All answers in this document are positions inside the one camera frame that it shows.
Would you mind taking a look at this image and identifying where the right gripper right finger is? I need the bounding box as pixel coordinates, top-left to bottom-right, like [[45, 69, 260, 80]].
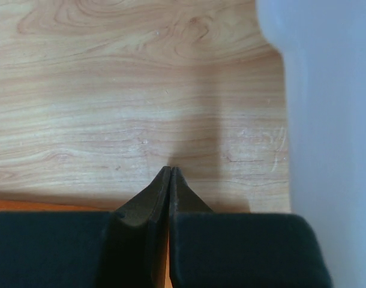
[[169, 167, 333, 287]]

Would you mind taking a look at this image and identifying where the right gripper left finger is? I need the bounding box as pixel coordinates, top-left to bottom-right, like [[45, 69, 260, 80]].
[[0, 166, 171, 287]]

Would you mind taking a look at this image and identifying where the orange patterned pillowcase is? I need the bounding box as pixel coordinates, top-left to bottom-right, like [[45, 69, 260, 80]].
[[0, 200, 122, 212]]

